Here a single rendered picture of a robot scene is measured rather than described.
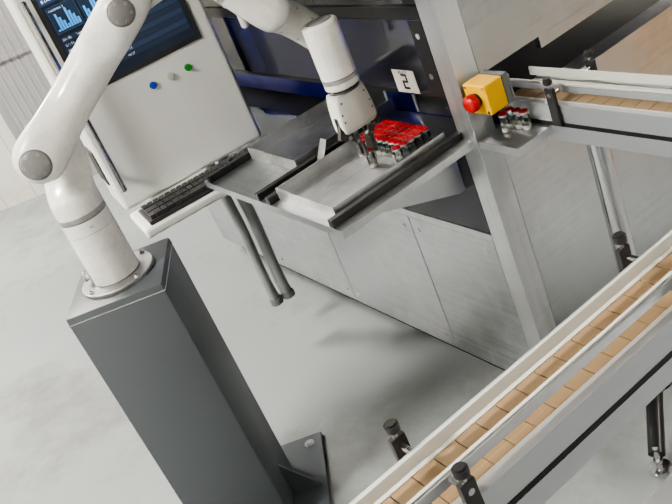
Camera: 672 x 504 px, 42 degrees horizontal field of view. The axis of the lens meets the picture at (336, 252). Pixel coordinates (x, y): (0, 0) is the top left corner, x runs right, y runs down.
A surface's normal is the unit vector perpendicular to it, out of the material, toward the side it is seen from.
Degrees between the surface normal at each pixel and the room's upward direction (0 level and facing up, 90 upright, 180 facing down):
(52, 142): 76
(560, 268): 90
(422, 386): 0
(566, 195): 90
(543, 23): 90
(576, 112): 90
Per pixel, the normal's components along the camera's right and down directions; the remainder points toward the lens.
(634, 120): -0.76, 0.54
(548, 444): 0.54, 0.22
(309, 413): -0.35, -0.82
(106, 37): -0.29, 0.83
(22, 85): 0.10, 0.46
